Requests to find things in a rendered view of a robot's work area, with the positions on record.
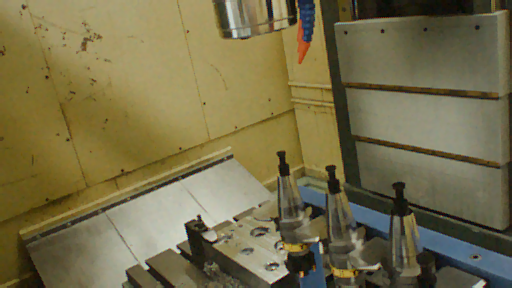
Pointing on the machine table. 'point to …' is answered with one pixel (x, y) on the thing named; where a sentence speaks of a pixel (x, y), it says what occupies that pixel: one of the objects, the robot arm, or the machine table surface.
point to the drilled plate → (253, 271)
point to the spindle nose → (253, 17)
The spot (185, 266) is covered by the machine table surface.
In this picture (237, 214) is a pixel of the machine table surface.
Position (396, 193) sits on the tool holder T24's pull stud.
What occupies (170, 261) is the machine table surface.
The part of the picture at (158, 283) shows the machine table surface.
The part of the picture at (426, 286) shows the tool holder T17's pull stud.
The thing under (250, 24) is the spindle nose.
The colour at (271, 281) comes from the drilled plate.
